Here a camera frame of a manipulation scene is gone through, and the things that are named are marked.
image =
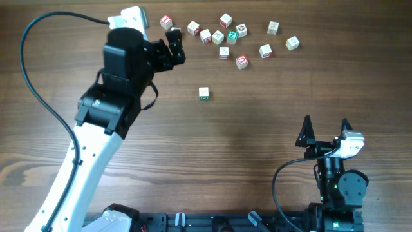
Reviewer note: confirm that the green Z letter block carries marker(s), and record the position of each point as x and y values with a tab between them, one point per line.
232	37

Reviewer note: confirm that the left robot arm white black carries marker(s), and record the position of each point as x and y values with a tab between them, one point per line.
104	115

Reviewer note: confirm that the yellow edged white block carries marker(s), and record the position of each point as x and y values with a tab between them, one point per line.
292	43

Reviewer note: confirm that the red I letter block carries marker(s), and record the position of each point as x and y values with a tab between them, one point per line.
166	22

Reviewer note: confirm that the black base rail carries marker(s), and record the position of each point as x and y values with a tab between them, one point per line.
162	222

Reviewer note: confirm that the white block dark picture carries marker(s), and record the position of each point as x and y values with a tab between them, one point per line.
241	30

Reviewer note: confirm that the white block red side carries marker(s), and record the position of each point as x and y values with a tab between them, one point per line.
193	28

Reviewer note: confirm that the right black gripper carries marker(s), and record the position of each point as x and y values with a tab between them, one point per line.
306	138

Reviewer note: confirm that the white block green side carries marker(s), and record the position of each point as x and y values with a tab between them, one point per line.
204	93

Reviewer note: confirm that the white block red A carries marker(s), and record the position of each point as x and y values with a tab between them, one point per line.
205	36

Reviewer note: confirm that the red U letter block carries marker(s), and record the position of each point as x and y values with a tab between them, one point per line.
242	62

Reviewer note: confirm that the white block red bottom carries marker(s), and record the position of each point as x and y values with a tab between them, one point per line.
265	51

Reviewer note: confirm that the white block tan picture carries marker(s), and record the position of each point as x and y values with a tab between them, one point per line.
273	27

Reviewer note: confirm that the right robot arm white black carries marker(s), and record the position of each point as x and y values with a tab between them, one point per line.
341	190

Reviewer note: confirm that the white block red sketch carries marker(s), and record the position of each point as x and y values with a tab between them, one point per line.
223	53

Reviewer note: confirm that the white block yellow side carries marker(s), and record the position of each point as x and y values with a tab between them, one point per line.
217	37

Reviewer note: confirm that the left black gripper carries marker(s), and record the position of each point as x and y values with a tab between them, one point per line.
163	51

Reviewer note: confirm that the red M letter block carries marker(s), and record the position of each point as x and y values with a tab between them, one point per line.
225	20

